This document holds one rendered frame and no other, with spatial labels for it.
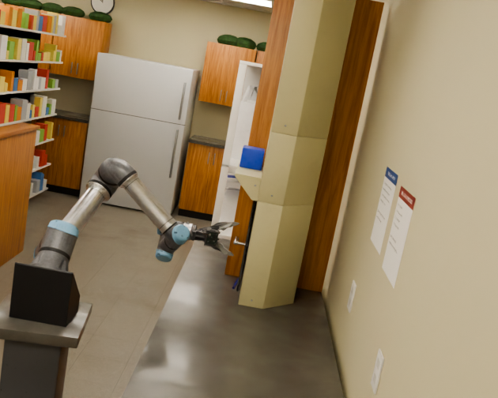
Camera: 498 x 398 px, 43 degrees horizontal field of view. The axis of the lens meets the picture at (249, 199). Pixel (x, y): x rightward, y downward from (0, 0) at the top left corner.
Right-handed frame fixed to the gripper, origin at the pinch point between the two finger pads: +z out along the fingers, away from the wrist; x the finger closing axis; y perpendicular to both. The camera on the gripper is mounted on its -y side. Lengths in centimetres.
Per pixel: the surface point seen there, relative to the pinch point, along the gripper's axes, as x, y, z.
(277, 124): 54, 11, 8
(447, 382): 21, 153, 49
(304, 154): 43.7, 5.8, 21.6
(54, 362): -40, 65, -56
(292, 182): 31.2, 8.9, 18.6
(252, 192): 24.4, 10.8, 2.9
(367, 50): 92, -26, 43
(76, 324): -26, 60, -51
